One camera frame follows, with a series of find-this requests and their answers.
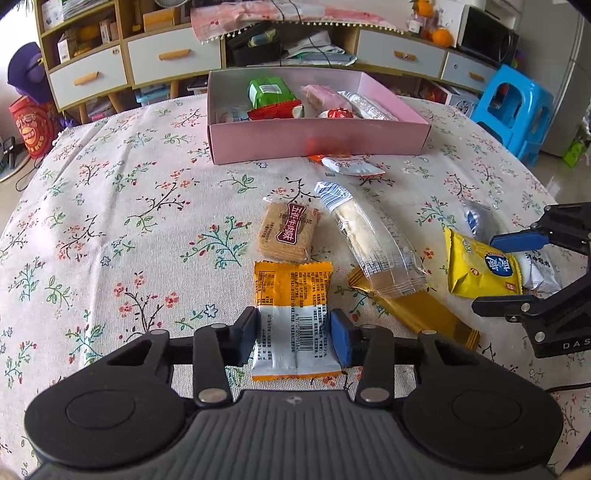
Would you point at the green snack packet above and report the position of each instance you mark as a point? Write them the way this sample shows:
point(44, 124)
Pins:
point(270, 92)

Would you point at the plain red snack packet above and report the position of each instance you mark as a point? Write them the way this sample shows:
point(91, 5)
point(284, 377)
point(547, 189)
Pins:
point(277, 111)

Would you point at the orange and white snack packet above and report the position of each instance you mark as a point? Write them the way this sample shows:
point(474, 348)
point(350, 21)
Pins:
point(295, 314)

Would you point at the white printed carton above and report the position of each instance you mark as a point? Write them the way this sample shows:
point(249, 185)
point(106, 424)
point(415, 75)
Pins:
point(466, 104)

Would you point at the brown biscuit packet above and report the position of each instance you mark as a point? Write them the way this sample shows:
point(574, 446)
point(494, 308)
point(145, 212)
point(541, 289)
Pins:
point(286, 230)

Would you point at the blue plastic stool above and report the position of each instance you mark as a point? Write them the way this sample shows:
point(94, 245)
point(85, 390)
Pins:
point(512, 115)

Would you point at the pink snack packet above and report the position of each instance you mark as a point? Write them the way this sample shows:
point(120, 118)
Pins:
point(323, 98)

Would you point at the red and white snack packet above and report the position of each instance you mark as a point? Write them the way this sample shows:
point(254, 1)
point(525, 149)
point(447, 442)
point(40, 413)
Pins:
point(339, 113)

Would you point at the gold snack packet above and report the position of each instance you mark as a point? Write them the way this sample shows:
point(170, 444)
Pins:
point(429, 314)

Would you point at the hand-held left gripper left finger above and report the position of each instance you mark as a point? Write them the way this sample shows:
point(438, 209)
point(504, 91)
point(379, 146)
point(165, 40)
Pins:
point(247, 337)

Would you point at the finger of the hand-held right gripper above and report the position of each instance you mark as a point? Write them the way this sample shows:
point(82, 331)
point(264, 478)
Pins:
point(517, 241)
point(503, 305)

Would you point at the small white orange-edged packet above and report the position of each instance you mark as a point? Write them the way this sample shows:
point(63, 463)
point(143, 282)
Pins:
point(348, 166)

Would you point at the purple hat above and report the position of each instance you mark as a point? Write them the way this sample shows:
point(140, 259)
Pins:
point(25, 69)

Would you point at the pink floral cloth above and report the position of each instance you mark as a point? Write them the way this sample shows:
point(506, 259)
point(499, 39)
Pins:
point(323, 18)

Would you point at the pink cardboard box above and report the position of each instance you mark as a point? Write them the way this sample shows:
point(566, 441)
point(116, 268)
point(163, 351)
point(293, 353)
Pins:
point(323, 138)

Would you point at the black case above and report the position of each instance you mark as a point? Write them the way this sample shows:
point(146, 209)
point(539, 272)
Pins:
point(254, 48)

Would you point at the white refrigerator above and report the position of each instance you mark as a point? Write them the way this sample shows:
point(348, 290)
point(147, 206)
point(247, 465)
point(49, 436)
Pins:
point(565, 83)

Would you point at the white desk fan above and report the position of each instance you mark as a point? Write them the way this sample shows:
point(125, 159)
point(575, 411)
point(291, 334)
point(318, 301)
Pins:
point(171, 2)

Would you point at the red gift bag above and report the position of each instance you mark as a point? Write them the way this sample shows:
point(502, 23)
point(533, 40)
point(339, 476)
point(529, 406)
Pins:
point(32, 129)

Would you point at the yellow box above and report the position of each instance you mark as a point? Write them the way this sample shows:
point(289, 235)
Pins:
point(159, 18)

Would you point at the pile of papers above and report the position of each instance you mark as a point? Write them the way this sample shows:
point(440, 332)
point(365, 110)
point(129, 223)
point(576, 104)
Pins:
point(318, 48)

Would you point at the microwave oven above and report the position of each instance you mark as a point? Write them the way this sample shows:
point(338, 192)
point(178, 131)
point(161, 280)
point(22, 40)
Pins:
point(487, 34)

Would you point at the orange fruit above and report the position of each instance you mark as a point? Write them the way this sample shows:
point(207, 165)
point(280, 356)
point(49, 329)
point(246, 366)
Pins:
point(442, 37)
point(424, 7)

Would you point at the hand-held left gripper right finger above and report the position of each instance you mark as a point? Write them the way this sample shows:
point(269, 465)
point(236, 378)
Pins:
point(344, 337)

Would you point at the pale silver snack packet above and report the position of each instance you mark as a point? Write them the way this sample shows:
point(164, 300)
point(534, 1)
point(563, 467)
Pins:
point(233, 114)

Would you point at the clear rice cracker packet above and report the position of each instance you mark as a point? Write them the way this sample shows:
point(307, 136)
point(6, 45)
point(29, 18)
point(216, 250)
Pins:
point(369, 240)
point(369, 108)

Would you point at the yellow snack packet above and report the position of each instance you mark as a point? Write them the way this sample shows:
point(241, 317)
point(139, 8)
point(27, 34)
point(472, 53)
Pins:
point(475, 272)

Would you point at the wooden cabinet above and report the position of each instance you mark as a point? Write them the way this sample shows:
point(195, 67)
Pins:
point(122, 23)

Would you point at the white cabinet drawer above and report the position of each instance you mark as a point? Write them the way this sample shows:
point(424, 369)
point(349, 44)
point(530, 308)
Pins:
point(401, 53)
point(175, 55)
point(87, 78)
point(468, 71)

